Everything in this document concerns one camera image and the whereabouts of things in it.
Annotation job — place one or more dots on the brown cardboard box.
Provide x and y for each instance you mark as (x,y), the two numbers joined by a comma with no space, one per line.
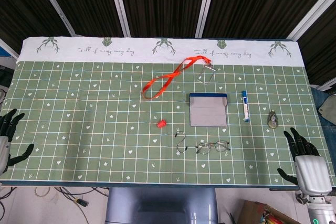
(252,211)

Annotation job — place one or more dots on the blue denim cloth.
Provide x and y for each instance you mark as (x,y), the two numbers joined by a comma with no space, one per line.
(329,140)

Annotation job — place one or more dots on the grey blue robot torso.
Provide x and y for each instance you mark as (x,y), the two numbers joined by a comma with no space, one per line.
(162,205)

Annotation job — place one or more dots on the black plug connector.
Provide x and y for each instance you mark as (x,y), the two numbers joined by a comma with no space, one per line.
(81,203)

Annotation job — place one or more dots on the blue white marker pen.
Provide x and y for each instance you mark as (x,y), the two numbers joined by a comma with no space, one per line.
(245,106)

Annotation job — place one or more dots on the metal S hook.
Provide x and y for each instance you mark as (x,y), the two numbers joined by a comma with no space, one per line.
(184,137)

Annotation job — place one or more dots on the white partition post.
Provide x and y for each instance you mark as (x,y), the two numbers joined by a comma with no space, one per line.
(119,6)
(312,16)
(52,1)
(206,6)

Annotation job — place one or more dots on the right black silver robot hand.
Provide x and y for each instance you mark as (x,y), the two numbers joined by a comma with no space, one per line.
(312,174)

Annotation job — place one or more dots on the green grid tablecloth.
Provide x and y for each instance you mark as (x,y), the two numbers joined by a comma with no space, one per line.
(78,116)

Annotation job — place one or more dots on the small bronze figurine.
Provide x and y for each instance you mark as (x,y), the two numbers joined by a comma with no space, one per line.
(273,120)

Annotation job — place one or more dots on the clear badge holder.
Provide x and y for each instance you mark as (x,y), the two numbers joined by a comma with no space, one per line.
(206,75)

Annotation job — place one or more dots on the black equipment box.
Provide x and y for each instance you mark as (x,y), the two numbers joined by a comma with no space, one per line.
(5,75)

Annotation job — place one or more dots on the small red plastic cap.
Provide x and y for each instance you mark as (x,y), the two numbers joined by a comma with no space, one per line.
(161,124)

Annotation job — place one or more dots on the thin frame eyeglasses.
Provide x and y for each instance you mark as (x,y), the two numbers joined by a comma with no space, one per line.
(203,148)

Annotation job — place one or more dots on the olive fabric bag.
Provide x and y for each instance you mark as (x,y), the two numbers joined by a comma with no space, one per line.
(328,111)

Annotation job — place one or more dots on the blue grey folding glasses case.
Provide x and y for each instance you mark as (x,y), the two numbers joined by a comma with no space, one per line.
(207,113)

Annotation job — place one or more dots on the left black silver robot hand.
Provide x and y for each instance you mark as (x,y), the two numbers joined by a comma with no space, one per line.
(4,150)

